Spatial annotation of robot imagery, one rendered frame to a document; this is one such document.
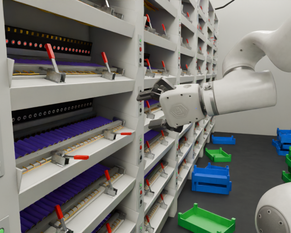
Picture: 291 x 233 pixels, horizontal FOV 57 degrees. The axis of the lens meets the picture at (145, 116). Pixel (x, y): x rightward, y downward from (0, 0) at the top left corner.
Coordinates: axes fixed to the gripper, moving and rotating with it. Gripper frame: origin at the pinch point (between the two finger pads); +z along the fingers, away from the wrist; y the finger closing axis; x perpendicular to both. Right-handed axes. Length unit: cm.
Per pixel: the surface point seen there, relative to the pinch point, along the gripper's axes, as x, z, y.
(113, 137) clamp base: 6.2, 17.6, 11.5
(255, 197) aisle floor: 91, -19, 152
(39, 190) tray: -26.8, 18.3, -1.6
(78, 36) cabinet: 33.6, 29.0, -17.3
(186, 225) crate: 42, 23, 114
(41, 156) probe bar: -18.6, 21.4, -4.3
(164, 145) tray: 58, 24, 61
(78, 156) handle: -16.9, 13.4, -1.1
